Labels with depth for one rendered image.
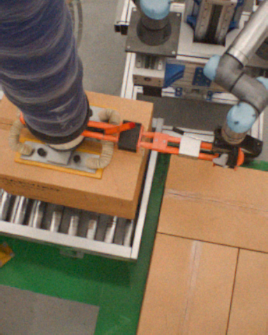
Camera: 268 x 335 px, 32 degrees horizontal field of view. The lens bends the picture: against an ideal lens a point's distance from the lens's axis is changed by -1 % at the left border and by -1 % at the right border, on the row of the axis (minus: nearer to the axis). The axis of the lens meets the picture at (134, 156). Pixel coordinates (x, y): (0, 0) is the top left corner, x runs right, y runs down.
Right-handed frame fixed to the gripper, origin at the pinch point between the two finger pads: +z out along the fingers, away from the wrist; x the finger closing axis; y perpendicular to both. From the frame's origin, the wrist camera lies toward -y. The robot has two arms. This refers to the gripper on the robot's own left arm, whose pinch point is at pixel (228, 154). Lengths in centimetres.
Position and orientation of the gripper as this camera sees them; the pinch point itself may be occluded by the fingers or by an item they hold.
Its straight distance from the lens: 170.2
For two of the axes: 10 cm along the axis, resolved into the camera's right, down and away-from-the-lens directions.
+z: 0.1, 3.0, 9.5
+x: -2.1, 9.3, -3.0
